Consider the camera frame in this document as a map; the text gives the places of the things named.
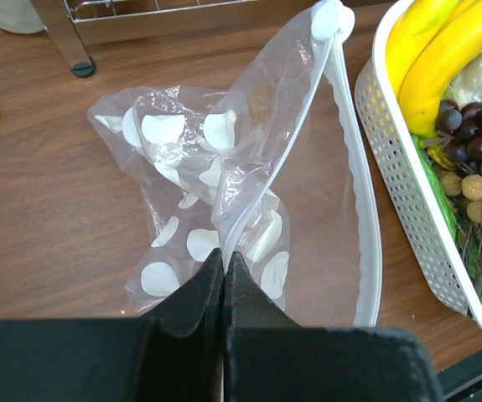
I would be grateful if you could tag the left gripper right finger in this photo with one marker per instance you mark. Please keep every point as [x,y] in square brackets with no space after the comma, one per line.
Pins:
[269,357]

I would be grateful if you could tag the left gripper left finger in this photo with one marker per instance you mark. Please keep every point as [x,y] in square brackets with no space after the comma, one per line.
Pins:
[170,353]

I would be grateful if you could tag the clear zip top bag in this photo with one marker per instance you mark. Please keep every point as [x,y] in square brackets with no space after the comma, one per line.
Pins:
[272,169]

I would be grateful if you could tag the yellow banana bunch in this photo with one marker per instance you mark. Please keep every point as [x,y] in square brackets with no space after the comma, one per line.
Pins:
[427,47]

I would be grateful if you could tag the light green bumpy gourd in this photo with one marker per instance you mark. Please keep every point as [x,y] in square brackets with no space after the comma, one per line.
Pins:
[443,203]

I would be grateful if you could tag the white perforated plastic basket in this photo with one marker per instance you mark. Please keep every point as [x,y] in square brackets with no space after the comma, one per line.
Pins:
[406,181]

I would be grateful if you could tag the dark purple grape bunch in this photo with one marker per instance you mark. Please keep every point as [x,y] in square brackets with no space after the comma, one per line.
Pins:
[459,134]

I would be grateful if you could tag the steel dish rack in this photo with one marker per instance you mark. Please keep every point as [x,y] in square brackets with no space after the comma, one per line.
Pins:
[74,25]

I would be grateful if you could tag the cream enamel mug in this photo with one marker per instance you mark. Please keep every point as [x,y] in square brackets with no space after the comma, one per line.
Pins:
[19,17]

